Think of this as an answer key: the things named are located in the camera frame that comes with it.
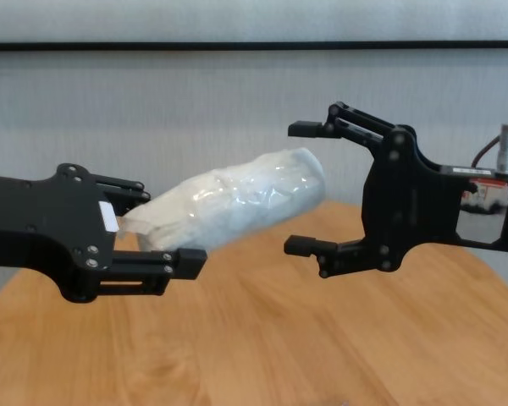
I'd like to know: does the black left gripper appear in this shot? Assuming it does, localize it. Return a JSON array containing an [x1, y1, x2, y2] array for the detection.
[[0, 163, 207, 304]]

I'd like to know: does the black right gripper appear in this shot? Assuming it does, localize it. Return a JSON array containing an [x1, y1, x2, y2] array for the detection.
[[283, 101, 508, 280]]

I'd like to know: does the white plastic-wrapped sandbag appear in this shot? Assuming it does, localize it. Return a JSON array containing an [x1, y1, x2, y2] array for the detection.
[[119, 146, 326, 254]]

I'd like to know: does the black horizontal rail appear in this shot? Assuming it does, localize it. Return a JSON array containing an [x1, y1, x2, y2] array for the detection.
[[0, 40, 508, 52]]

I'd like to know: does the silver plug with dark cable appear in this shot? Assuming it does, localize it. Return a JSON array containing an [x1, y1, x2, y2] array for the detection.
[[472, 123, 508, 174]]

